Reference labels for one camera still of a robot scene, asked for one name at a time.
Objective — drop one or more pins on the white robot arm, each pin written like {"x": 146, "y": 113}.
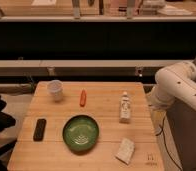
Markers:
{"x": 175, "y": 81}

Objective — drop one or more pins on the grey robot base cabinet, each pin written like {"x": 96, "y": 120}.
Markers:
{"x": 182, "y": 121}

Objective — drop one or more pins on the green ceramic bowl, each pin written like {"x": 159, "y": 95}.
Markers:
{"x": 80, "y": 133}

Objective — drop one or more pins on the orange carrot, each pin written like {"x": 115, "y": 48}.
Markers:
{"x": 83, "y": 98}

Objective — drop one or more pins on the white plastic bottle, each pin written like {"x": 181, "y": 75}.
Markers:
{"x": 125, "y": 110}

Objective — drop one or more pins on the white folded cloth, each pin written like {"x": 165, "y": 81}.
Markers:
{"x": 125, "y": 151}

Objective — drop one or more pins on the black remote control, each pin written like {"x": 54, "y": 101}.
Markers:
{"x": 39, "y": 130}

